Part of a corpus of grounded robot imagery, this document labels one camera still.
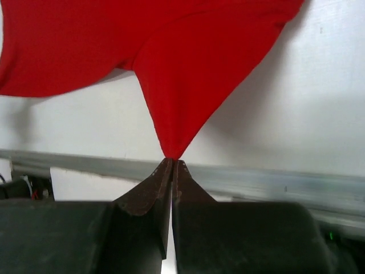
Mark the red t shirt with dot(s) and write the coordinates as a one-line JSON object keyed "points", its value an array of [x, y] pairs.
{"points": [[187, 55]]}

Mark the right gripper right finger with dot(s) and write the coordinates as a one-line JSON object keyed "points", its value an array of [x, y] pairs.
{"points": [[242, 237]]}

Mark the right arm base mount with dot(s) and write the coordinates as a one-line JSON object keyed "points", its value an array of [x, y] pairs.
{"points": [[27, 187]]}

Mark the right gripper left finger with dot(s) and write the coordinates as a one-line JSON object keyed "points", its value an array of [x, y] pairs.
{"points": [[127, 235]]}

